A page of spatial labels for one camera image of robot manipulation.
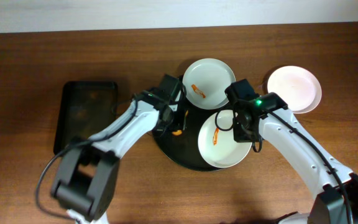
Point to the white plate with yellow sauce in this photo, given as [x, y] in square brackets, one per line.
[218, 148]

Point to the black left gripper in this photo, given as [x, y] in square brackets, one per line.
[173, 116]

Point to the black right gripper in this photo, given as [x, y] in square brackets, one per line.
[239, 130]

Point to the round black tray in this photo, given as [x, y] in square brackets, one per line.
[183, 149]

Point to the white plate with red sauce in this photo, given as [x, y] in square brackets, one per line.
[205, 81]

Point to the black rectangular tray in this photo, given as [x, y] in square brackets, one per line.
[86, 108]

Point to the pinkish white plate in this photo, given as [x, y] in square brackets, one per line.
[297, 86]

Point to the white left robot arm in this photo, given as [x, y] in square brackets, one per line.
[86, 177]

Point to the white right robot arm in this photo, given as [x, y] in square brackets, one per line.
[333, 185]

